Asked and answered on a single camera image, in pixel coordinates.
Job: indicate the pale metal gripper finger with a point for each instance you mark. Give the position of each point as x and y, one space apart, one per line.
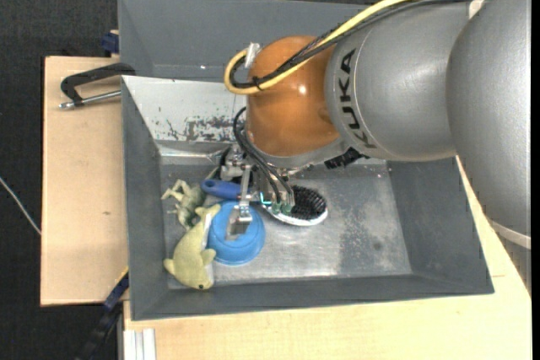
245 211
233 228

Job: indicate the blue plastic cup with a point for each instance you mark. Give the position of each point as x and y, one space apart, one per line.
236 250

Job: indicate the yellow-green toy dolphin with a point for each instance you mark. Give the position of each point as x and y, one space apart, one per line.
192 257

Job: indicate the green toy frog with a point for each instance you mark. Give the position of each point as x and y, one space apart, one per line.
189 198

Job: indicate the grey metal bin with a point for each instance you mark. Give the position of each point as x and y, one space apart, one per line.
363 232

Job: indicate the pale wood flat board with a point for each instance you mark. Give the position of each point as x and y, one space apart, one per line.
80 189

